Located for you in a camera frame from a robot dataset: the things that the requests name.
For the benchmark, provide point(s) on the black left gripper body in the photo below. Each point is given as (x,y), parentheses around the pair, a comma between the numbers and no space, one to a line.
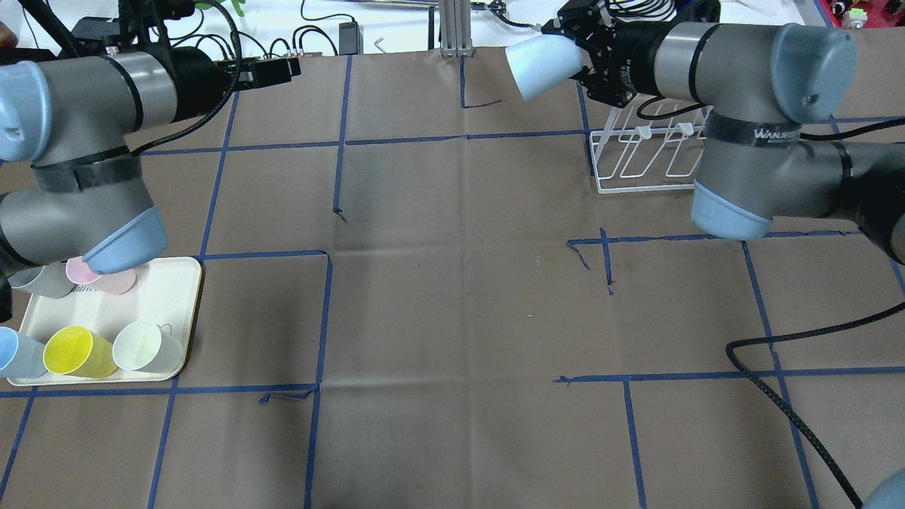
(196,79)

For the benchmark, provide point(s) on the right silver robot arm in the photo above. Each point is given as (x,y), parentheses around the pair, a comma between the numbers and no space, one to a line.
(762,84)

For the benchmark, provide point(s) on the aluminium frame post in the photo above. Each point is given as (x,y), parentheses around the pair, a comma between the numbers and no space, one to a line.
(455,26)

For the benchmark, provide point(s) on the black power adapter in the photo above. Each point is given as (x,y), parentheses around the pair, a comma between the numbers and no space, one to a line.
(350,38)

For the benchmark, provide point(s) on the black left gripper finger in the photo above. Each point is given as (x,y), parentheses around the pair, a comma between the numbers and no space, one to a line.
(257,73)

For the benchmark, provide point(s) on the cream plastic tray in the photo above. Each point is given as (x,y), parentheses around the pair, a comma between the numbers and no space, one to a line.
(166,292)

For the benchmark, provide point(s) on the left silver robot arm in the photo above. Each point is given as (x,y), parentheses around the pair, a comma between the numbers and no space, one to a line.
(70,118)

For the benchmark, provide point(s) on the grey cup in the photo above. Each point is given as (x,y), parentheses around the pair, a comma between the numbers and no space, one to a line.
(50,281)

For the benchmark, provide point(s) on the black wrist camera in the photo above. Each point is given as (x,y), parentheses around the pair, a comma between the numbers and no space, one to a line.
(143,24)
(574,15)

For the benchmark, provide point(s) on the pink cup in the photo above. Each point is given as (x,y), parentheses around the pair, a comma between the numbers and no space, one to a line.
(79,273)

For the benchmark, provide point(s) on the white wire cup rack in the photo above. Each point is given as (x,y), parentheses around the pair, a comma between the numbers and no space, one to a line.
(648,146)

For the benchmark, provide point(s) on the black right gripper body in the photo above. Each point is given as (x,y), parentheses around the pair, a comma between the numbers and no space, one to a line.
(631,62)

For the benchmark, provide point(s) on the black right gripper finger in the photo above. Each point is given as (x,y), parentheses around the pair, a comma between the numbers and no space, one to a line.
(566,29)

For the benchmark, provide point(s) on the light blue cup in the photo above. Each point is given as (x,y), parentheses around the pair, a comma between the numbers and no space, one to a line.
(538,64)

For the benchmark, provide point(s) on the yellow cup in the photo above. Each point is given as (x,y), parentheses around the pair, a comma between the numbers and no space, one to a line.
(77,351)

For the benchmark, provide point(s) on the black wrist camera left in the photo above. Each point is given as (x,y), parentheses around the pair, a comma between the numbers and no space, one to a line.
(143,24)

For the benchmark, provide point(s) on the pale green cup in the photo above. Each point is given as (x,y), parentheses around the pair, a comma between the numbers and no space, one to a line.
(146,347)

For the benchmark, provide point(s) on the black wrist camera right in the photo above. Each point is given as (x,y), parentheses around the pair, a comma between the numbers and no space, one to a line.
(574,15)

